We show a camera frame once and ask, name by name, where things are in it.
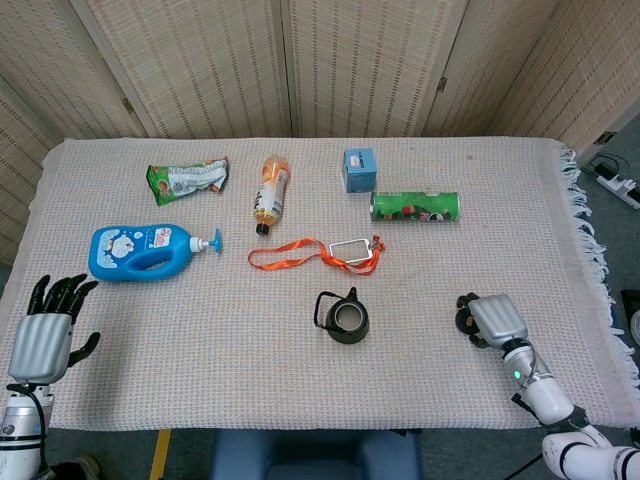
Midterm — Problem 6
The small black round disc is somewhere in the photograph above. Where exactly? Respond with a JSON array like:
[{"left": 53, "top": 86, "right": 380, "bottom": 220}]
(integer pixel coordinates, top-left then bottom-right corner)
[{"left": 453, "top": 299, "right": 479, "bottom": 337}]

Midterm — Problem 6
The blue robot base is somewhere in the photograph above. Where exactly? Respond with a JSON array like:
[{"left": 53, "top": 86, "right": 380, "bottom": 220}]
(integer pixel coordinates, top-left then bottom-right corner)
[{"left": 209, "top": 428, "right": 424, "bottom": 480}]

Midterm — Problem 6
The yellow floor tape strip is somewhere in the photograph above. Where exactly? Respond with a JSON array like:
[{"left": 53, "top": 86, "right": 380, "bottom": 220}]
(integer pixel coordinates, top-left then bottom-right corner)
[{"left": 149, "top": 428, "right": 173, "bottom": 480}]

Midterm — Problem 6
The orange lanyard with badge holder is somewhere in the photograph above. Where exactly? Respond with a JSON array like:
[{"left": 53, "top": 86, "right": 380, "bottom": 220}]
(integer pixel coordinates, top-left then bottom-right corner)
[{"left": 247, "top": 234, "right": 387, "bottom": 276}]

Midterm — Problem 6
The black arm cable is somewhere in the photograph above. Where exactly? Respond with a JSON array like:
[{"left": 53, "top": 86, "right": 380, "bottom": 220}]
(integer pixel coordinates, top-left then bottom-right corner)
[{"left": 5, "top": 383, "right": 52, "bottom": 476}]

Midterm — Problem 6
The blue pump detergent bottle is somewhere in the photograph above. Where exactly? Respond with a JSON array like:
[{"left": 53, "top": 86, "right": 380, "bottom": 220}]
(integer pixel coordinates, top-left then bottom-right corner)
[{"left": 88, "top": 223, "right": 224, "bottom": 283}]

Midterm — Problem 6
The green crumpled snack bag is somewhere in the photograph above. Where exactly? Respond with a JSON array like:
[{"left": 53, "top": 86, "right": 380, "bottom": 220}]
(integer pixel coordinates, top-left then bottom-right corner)
[{"left": 145, "top": 156, "right": 230, "bottom": 208}]

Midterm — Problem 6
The woven folding screen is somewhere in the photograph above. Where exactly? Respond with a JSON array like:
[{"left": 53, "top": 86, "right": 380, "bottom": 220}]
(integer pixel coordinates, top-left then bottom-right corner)
[{"left": 0, "top": 0, "right": 640, "bottom": 269}]

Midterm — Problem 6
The black round pot with handle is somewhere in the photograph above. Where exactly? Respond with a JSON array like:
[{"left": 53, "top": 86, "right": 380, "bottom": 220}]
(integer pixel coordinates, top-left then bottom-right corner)
[{"left": 313, "top": 286, "right": 371, "bottom": 345}]

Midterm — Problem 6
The orange drink bottle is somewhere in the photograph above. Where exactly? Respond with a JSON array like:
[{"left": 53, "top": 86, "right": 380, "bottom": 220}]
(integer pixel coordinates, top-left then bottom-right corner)
[{"left": 253, "top": 154, "right": 292, "bottom": 237}]

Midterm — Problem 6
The green chips can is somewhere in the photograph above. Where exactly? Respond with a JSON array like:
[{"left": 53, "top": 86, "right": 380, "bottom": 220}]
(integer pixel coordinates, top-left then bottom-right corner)
[{"left": 369, "top": 190, "right": 461, "bottom": 224}]

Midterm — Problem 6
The small blue cardboard box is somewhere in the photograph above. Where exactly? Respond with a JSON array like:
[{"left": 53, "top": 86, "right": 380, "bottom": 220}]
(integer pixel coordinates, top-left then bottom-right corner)
[{"left": 342, "top": 147, "right": 377, "bottom": 194}]

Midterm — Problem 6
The white power strip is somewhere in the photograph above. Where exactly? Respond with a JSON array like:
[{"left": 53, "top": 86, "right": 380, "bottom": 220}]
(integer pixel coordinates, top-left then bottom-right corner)
[{"left": 582, "top": 152, "right": 640, "bottom": 210}]

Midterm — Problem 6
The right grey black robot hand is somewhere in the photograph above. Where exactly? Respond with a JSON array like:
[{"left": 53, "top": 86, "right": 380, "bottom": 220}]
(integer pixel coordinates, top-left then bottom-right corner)
[{"left": 453, "top": 292, "right": 531, "bottom": 350}]

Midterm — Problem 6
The beige woven table cloth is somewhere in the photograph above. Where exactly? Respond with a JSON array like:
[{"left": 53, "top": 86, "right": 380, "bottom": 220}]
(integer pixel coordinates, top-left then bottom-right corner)
[{"left": 0, "top": 137, "right": 640, "bottom": 432}]

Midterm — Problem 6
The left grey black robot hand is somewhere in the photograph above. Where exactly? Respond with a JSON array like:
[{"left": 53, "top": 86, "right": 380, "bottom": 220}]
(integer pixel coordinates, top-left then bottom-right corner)
[{"left": 8, "top": 273, "right": 101, "bottom": 386}]

